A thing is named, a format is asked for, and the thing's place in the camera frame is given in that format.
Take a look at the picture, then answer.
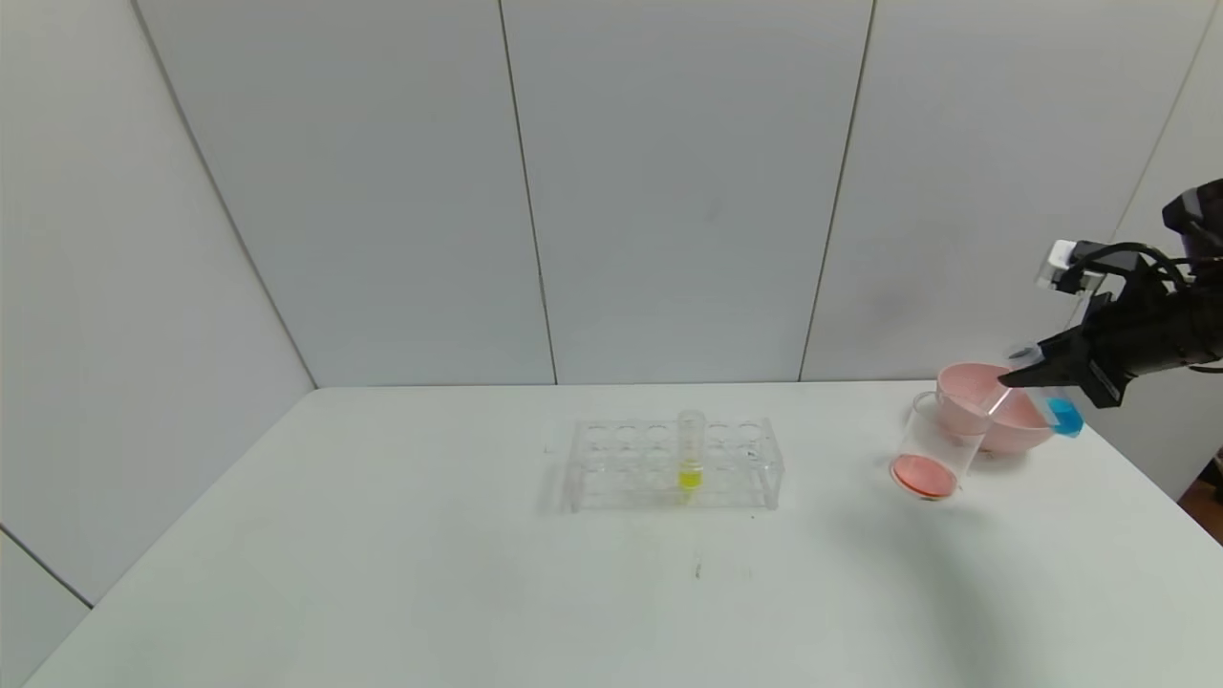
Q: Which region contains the test tube with blue pigment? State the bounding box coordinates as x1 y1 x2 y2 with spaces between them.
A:
1008 344 1085 439

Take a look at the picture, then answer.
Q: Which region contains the clear plastic test tube rack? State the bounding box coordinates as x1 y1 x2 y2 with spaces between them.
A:
569 418 784 514

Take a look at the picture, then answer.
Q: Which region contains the test tube with yellow pigment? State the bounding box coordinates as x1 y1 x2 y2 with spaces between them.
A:
676 410 706 492

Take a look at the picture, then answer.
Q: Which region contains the clear glass beaker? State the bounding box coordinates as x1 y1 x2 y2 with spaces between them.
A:
889 392 990 501

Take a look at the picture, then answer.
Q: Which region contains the pink bowl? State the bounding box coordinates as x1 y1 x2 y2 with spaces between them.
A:
934 362 1063 453

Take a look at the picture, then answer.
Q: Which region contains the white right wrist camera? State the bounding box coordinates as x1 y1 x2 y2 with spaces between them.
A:
1037 239 1109 292

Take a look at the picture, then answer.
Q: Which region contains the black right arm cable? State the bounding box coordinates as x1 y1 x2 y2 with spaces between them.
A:
1080 244 1195 290

